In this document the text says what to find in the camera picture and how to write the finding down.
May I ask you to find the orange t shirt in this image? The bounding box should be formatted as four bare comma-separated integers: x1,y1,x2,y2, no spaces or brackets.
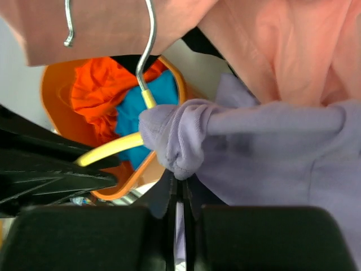
70,56,167,146

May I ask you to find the pink t shirt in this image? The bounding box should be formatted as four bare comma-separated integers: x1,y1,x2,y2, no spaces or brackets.
1,1,360,106

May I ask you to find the yellow clothes hanger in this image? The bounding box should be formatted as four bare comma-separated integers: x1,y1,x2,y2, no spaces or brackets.
63,0,159,167

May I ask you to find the purple t shirt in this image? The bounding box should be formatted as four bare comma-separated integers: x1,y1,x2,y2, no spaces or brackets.
153,73,360,264

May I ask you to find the black t shirt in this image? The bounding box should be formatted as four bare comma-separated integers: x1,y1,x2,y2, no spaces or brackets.
110,27,225,77

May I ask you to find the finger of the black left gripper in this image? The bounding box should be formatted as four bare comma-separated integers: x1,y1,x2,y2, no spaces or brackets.
0,104,122,170
1,149,117,217

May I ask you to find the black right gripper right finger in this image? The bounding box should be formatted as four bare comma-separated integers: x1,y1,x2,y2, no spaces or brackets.
182,174,207,270

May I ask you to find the orange plastic basket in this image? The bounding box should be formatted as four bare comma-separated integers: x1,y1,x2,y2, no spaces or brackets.
41,56,204,201

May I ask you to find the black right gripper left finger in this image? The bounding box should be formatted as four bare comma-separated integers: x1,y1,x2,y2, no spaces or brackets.
147,169,177,270

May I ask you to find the blue t shirt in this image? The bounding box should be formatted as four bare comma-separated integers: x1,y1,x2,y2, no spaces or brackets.
115,70,178,170

